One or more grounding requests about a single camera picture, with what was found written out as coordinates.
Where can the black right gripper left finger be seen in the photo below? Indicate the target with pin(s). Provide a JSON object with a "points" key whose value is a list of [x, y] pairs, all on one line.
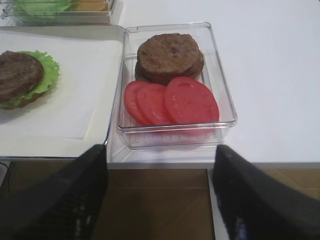
{"points": [[64, 206]]}

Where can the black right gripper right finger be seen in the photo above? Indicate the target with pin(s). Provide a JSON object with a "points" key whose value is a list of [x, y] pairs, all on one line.
{"points": [[255, 206]]}

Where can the clear box with lettuce cheese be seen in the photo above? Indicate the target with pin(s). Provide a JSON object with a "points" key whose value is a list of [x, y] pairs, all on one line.
{"points": [[70, 17]]}

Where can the yellow cheese slice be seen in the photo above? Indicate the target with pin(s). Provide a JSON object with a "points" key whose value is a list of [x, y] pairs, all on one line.
{"points": [[92, 6]]}

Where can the white table leg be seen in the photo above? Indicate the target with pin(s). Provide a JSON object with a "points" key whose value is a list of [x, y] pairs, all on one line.
{"points": [[210, 189]]}

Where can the white metal serving tray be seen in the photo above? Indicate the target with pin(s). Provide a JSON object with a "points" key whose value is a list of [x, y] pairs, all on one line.
{"points": [[37, 146]]}

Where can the white paper sheet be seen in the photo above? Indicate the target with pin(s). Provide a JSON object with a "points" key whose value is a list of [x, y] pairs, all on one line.
{"points": [[88, 58]]}

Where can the bottom bun of burger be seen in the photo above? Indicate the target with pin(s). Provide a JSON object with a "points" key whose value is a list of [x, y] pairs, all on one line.
{"points": [[9, 101]]}

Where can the right red tomato slice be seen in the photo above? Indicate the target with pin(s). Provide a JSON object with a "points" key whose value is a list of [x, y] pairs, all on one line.
{"points": [[187, 101]]}

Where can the red tomato slice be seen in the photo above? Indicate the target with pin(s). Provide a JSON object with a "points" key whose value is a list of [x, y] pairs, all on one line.
{"points": [[187, 101], [150, 101], [130, 101]]}

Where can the left red tomato slice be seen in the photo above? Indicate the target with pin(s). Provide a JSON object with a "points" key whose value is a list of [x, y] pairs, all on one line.
{"points": [[130, 101]]}

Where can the middle red tomato slice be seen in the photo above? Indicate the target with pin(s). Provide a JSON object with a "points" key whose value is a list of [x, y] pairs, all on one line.
{"points": [[150, 101]]}

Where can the green lettuce leaf on burger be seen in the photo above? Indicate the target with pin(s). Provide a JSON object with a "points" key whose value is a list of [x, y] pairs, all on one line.
{"points": [[51, 71]]}

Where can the clear box with patties tomatoes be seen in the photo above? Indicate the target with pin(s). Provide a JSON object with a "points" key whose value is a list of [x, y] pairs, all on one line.
{"points": [[212, 76]]}

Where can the brown beef patty on burger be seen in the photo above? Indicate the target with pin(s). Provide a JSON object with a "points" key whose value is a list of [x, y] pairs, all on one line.
{"points": [[19, 74]]}

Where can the lower brown patty in box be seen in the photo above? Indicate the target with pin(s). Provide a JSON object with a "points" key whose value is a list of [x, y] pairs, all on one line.
{"points": [[165, 79]]}

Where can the brown patty in box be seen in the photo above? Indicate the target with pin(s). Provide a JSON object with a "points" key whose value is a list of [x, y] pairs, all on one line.
{"points": [[167, 54], [165, 79]]}

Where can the top brown patty in box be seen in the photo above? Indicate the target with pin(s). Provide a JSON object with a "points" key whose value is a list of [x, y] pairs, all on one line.
{"points": [[167, 54]]}

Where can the green lettuce in box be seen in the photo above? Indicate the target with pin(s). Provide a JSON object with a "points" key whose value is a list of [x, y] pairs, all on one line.
{"points": [[39, 11]]}

